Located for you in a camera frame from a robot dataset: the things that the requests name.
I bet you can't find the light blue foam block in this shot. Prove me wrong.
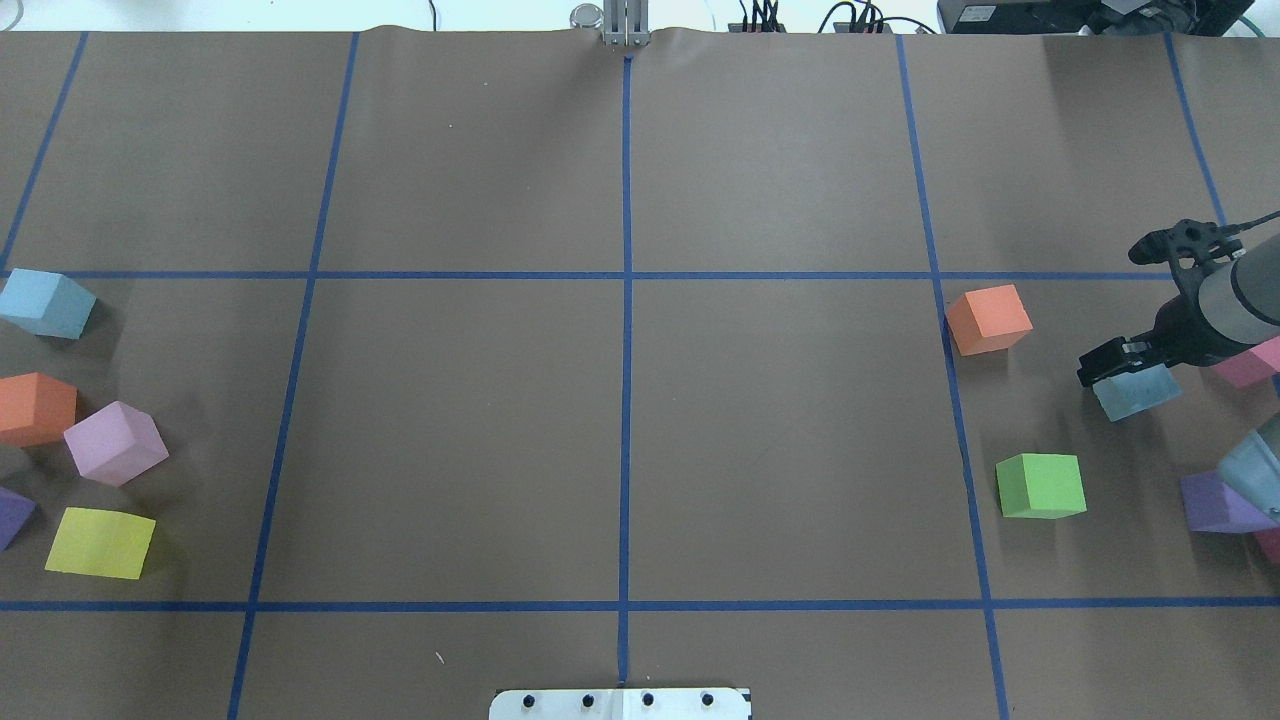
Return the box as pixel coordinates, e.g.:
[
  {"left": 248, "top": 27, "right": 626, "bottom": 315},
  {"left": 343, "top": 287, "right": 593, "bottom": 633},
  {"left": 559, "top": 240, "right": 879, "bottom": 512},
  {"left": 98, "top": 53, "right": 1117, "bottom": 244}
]
[
  {"left": 1091, "top": 365, "right": 1181, "bottom": 423},
  {"left": 1, "top": 268, "right": 97, "bottom": 340}
]

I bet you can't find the red pink foam block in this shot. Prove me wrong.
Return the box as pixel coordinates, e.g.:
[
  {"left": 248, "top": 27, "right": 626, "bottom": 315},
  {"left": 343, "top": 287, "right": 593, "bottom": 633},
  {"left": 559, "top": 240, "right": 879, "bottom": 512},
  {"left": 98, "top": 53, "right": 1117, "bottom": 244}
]
[{"left": 1252, "top": 527, "right": 1280, "bottom": 565}]

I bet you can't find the black monitor base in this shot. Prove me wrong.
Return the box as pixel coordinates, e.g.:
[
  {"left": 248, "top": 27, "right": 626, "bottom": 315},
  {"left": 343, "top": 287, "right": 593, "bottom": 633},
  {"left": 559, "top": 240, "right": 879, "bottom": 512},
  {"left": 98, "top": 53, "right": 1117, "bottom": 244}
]
[{"left": 936, "top": 1, "right": 1254, "bottom": 37}]

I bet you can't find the pink lilac foam block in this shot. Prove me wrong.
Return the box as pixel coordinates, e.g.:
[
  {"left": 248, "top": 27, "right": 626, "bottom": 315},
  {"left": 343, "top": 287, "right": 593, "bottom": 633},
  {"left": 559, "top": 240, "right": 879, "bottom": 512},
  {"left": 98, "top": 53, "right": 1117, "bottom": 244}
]
[{"left": 63, "top": 401, "right": 169, "bottom": 487}]

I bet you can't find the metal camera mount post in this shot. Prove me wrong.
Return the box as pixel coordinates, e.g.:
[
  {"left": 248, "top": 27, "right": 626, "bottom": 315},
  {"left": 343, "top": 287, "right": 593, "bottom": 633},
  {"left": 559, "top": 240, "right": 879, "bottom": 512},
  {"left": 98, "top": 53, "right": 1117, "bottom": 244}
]
[{"left": 570, "top": 0, "right": 652, "bottom": 47}]

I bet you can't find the black cable bundle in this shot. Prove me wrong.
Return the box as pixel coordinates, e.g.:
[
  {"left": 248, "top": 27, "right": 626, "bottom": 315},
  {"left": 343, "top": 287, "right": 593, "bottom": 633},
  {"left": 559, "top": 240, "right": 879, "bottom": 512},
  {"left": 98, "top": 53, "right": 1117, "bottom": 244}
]
[{"left": 740, "top": 0, "right": 940, "bottom": 37}]

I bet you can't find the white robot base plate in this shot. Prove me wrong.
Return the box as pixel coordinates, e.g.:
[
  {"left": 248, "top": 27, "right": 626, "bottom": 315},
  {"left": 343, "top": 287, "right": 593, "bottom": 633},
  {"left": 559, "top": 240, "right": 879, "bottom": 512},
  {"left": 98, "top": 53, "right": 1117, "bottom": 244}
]
[{"left": 488, "top": 687, "right": 753, "bottom": 719}]

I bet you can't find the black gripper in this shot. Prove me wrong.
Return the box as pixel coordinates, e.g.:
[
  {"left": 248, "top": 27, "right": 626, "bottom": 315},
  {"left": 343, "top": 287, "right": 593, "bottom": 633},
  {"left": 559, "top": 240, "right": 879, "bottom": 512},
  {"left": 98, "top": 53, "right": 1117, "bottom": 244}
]
[{"left": 1076, "top": 219, "right": 1244, "bottom": 388}]

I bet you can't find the orange foam block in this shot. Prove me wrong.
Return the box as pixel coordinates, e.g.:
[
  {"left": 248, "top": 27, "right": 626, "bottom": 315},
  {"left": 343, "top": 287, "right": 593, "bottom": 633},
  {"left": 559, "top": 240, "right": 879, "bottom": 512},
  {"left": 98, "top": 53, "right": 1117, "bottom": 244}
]
[
  {"left": 1, "top": 373, "right": 78, "bottom": 448},
  {"left": 945, "top": 284, "right": 1034, "bottom": 356}
]

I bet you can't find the yellow foam block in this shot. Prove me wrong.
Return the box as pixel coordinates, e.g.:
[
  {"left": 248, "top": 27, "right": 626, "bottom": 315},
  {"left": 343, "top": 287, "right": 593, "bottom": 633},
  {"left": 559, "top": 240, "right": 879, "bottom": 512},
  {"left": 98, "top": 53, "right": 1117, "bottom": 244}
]
[{"left": 44, "top": 507, "right": 156, "bottom": 580}]

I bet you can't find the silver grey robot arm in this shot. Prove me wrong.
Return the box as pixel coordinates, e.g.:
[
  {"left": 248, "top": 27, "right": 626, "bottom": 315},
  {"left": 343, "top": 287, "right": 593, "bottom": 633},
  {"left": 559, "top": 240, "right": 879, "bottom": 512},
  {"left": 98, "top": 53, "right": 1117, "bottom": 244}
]
[{"left": 1076, "top": 211, "right": 1279, "bottom": 388}]

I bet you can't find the magenta pink foam block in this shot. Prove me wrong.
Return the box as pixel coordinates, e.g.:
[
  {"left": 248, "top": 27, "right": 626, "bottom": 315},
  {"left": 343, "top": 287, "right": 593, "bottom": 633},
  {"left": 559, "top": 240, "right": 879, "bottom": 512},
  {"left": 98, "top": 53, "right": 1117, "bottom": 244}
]
[{"left": 1212, "top": 337, "right": 1280, "bottom": 389}]

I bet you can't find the green foam block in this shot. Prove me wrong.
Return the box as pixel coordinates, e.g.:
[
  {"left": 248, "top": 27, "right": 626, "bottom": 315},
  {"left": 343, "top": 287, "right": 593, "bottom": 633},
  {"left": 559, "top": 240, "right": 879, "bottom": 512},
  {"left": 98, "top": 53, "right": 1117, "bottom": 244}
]
[{"left": 995, "top": 454, "right": 1087, "bottom": 520}]

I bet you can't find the purple foam block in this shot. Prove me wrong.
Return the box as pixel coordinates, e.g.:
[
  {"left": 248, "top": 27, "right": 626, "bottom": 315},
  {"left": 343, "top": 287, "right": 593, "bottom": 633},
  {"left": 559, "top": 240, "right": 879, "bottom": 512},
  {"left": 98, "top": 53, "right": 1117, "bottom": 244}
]
[
  {"left": 1179, "top": 471, "right": 1277, "bottom": 534},
  {"left": 0, "top": 487, "right": 38, "bottom": 551}
]

